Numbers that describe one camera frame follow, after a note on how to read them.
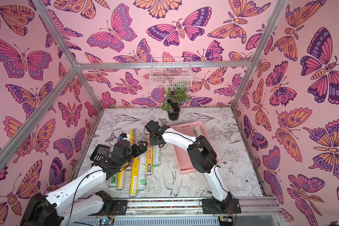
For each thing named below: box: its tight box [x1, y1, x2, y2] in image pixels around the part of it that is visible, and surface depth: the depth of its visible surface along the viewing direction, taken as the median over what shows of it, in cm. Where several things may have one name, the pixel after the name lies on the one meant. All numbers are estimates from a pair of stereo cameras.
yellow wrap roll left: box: [116, 170, 126, 191], surface depth 81 cm
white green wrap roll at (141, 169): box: [137, 153, 147, 192], surface depth 83 cm
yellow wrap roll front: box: [129, 156, 140, 198], surface depth 81 cm
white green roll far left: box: [108, 172, 118, 189], surface depth 81 cm
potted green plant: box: [161, 86, 190, 121], surface depth 97 cm
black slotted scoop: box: [89, 144, 110, 165], surface depth 96 cm
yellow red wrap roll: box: [145, 138, 154, 176], surface depth 87 cm
